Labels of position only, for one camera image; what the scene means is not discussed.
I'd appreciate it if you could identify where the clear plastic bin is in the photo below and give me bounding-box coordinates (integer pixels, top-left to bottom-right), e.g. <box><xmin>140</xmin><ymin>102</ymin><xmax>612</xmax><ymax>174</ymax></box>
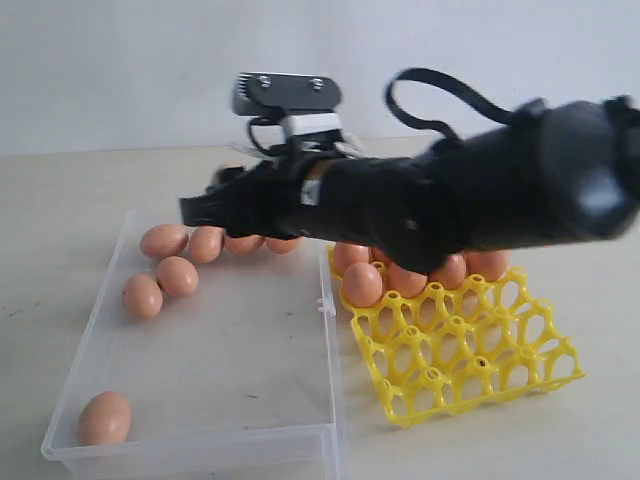
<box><xmin>41</xmin><ymin>210</ymin><xmax>346</xmax><ymax>479</ymax></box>

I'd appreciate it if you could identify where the black cable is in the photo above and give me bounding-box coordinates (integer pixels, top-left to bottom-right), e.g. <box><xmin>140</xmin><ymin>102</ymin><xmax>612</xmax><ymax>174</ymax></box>
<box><xmin>383</xmin><ymin>66</ymin><xmax>546</xmax><ymax>139</ymax></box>

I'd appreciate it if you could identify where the yellow plastic egg tray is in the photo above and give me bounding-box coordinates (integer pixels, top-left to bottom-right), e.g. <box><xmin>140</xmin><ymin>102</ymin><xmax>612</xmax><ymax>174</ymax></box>
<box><xmin>339</xmin><ymin>266</ymin><xmax>585</xmax><ymax>428</ymax></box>

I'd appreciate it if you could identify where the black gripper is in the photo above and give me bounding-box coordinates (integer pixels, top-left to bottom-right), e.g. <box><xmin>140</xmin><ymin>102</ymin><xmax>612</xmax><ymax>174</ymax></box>
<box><xmin>178</xmin><ymin>158</ymin><xmax>440</xmax><ymax>250</ymax></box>

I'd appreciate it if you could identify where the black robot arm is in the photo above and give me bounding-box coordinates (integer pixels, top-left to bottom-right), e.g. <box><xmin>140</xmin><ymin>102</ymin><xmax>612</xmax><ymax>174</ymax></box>
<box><xmin>179</xmin><ymin>97</ymin><xmax>639</xmax><ymax>274</ymax></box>

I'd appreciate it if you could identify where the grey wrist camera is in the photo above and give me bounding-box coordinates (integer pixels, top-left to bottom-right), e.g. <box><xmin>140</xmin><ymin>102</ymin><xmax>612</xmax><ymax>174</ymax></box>
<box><xmin>232</xmin><ymin>72</ymin><xmax>342</xmax><ymax>136</ymax></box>

